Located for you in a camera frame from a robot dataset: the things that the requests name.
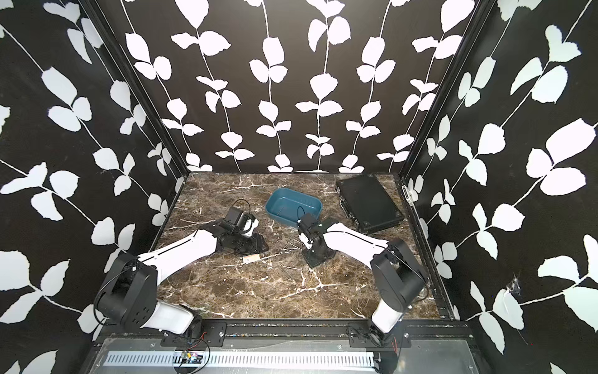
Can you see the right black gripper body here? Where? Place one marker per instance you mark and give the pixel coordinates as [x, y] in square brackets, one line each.
[313, 257]

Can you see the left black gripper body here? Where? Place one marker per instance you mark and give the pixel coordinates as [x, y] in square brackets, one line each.
[247, 245]

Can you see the teal plastic storage box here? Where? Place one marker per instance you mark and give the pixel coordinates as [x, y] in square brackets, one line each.
[287, 206]

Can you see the playing card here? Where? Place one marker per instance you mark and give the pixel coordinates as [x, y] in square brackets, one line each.
[251, 258]

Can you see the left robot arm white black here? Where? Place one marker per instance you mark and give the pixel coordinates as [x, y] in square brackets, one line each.
[128, 296]

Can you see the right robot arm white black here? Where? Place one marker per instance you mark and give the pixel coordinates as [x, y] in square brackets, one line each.
[398, 275]

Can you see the steel nail pile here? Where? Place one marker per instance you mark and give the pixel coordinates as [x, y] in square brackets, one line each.
[294, 272]

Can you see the black carrying case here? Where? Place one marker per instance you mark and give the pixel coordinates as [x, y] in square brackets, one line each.
[365, 201]

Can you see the white perforated strip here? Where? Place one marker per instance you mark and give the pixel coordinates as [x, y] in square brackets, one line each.
[254, 360]

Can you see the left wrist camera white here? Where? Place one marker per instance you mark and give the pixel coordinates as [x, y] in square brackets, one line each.
[239, 222]

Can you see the black front rail base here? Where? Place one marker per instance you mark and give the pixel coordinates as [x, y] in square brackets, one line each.
[358, 333]

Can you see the small circuit board with wires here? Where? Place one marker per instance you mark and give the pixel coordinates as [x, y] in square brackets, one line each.
[196, 357]

